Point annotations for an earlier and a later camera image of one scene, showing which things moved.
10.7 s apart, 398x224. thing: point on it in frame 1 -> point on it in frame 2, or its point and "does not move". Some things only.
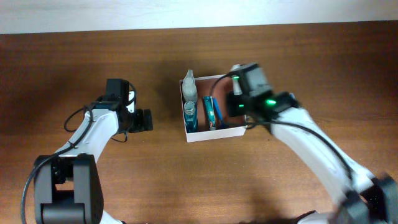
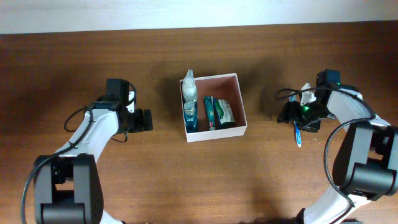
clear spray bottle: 189,86 does not move
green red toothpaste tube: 209,102 does not move
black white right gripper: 232,103 -> 290,112
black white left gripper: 141,124 does not move
